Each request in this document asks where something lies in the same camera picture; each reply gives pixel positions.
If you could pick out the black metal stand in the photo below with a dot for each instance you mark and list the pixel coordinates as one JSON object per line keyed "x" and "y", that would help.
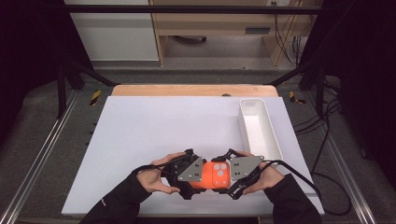
{"x": 74, "y": 81}
{"x": 311, "y": 77}

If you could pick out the orange phone case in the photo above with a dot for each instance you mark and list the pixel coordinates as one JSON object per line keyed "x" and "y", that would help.
{"x": 214, "y": 174}

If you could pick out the black frame bar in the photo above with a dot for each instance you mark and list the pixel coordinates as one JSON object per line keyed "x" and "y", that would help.
{"x": 193, "y": 9}

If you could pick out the wooden table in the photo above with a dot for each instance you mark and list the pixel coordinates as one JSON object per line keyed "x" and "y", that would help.
{"x": 193, "y": 90}

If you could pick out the wooden desk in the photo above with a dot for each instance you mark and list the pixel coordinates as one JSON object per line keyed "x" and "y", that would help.
{"x": 218, "y": 23}

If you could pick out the white cabinet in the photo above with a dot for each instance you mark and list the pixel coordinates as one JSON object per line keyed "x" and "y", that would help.
{"x": 118, "y": 34}

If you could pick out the yellow black tape strip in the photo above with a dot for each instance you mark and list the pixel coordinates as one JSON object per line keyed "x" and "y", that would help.
{"x": 295, "y": 98}
{"x": 95, "y": 97}

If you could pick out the person's right hand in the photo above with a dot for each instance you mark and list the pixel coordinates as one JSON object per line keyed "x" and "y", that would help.
{"x": 267, "y": 180}

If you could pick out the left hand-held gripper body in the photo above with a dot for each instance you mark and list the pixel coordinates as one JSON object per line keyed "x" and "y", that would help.
{"x": 190, "y": 171}

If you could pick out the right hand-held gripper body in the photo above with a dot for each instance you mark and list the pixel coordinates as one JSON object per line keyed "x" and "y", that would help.
{"x": 244, "y": 168}

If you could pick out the white plastic bin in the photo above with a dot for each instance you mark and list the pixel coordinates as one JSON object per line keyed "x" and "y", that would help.
{"x": 260, "y": 130}

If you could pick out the person's left hand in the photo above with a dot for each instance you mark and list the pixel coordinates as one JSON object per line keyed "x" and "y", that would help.
{"x": 152, "y": 179}

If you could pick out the metal floor rail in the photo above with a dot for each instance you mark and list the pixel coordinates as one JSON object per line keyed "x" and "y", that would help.
{"x": 40, "y": 155}
{"x": 345, "y": 174}

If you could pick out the white board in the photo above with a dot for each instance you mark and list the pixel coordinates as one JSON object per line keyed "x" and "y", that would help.
{"x": 162, "y": 130}

